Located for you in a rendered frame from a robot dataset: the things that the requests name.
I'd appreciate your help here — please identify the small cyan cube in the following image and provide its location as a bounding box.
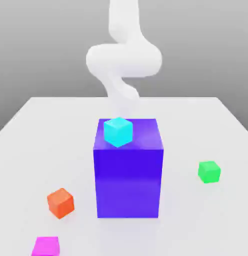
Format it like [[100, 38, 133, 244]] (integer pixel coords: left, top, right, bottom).
[[103, 116, 134, 149]]

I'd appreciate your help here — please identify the small green cube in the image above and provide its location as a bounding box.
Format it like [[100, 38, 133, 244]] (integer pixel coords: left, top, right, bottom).
[[197, 160, 222, 184]]

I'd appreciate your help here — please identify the small orange cube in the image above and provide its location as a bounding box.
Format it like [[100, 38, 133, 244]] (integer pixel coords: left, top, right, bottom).
[[46, 187, 75, 220]]

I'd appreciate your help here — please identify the small magenta cube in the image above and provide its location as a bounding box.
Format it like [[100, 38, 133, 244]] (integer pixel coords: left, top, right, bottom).
[[31, 236, 61, 256]]

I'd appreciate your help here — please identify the large purple box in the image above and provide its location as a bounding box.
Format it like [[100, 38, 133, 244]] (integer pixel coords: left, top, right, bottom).
[[92, 118, 164, 219]]

